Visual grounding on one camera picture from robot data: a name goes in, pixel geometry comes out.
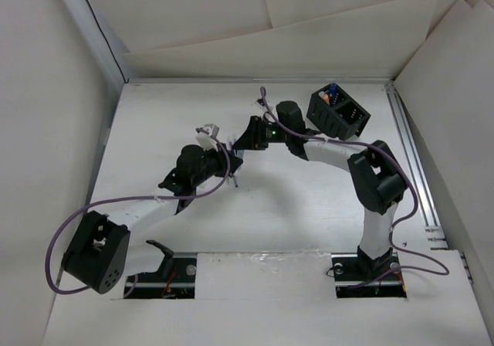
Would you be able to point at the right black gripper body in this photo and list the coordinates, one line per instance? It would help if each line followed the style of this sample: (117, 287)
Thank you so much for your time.
(265, 133)

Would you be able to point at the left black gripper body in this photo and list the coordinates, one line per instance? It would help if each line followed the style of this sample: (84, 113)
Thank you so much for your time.
(213, 164)

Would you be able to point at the blue cap clear marker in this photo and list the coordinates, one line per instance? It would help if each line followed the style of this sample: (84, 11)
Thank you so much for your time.
(332, 90)

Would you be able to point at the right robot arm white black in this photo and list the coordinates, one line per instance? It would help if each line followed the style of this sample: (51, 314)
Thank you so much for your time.
(378, 184)

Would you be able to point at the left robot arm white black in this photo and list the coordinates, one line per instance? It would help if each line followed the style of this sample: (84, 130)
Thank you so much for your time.
(105, 247)

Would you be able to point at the black two-compartment pen holder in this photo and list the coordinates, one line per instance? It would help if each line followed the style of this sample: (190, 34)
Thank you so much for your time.
(343, 118)

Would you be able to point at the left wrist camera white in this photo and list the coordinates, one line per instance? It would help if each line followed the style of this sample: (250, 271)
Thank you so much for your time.
(206, 136)

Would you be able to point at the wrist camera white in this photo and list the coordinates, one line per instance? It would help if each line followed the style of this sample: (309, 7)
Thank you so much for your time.
(206, 136)
(264, 105)

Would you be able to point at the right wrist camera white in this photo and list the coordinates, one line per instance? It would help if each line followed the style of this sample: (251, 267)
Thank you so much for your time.
(264, 105)

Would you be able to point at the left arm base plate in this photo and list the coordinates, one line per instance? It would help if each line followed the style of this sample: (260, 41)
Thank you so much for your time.
(177, 284)

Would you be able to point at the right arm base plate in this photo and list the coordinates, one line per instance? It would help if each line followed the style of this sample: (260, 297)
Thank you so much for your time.
(353, 280)

